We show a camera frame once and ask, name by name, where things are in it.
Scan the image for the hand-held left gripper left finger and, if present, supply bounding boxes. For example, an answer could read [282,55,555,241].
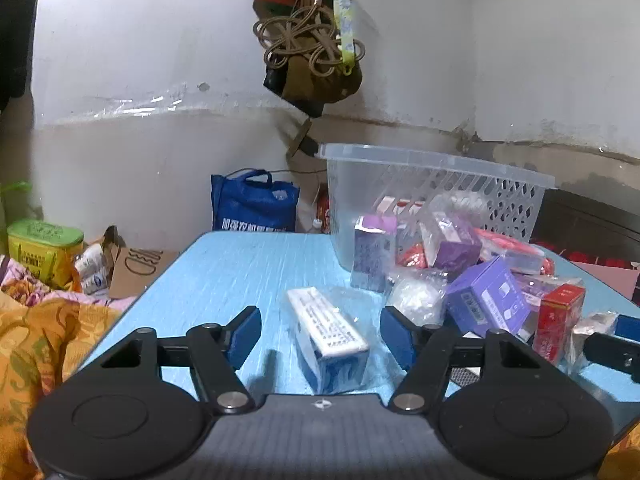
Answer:
[75,305,262,413]

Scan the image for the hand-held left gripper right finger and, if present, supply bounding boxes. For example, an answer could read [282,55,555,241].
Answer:
[380,305,553,413]

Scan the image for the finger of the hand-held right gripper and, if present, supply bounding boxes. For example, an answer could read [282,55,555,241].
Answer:
[585,315,640,376]

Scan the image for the blue white box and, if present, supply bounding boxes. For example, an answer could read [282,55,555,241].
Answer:
[286,286,371,395]

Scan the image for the red item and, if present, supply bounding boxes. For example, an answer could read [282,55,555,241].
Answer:
[397,244,427,269]

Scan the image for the clear plastic basket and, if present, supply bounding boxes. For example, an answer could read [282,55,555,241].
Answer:
[317,142,558,273]

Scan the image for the silver packet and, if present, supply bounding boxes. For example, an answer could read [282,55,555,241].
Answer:
[565,311,618,376]

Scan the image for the white item in clear bag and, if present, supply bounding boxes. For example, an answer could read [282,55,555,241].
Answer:
[385,267,448,328]

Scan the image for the pink cloth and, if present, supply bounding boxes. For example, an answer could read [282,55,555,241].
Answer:
[570,260,640,307]

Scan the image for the red patterned cloth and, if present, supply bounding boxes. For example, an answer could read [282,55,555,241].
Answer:
[532,246,640,270]

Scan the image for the small purple box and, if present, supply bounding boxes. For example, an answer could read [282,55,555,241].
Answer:
[350,214,399,292]

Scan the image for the large purple box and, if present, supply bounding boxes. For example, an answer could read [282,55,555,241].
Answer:
[444,256,532,337]

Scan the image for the purple box in clear wrap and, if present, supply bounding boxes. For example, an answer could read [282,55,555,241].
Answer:
[420,210,483,273]

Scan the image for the dark wooden headboard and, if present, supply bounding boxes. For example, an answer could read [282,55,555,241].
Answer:
[530,187,640,266]

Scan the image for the cardboard box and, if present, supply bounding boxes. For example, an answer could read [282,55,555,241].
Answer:
[102,225,181,301]

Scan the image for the blue tote bag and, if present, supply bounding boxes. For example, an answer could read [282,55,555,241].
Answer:
[211,169,301,235]

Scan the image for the red white box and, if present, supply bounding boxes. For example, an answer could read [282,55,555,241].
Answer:
[377,195,426,218]

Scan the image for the red white flat package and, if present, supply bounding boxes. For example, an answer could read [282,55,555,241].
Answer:
[472,226,547,276]

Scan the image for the red bottle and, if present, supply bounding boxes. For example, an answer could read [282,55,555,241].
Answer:
[316,194,332,234]

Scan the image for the white packets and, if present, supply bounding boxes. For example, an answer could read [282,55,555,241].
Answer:
[75,242,110,295]

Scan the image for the orange blanket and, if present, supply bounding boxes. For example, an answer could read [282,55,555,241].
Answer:
[0,290,126,480]

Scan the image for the green tin box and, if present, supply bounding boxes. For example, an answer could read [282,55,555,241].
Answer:
[7,219,85,289]

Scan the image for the pink floral blanket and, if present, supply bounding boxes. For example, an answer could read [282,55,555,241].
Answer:
[0,255,136,311]

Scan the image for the hanging brown bag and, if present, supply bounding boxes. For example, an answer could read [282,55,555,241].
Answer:
[263,0,363,158]

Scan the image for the black garment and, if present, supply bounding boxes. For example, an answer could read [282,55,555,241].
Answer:
[0,0,40,111]

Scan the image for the coiled brown cord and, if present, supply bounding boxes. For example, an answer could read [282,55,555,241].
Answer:
[252,0,366,78]

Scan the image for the yellow green strap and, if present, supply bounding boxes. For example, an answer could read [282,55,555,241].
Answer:
[332,0,358,78]

